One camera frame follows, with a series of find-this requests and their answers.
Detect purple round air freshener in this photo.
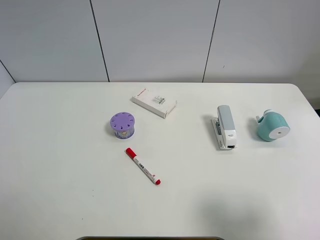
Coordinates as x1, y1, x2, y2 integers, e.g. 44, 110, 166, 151
109, 112, 135, 139

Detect red whiteboard marker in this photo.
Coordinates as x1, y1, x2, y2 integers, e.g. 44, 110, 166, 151
125, 148, 161, 186

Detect white flat cardboard box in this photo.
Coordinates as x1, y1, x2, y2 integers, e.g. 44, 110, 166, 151
130, 88, 177, 119

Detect white grey stapler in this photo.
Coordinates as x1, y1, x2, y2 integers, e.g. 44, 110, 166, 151
211, 105, 237, 150

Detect teal pencil sharpener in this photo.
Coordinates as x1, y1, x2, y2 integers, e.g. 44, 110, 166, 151
256, 109, 291, 142

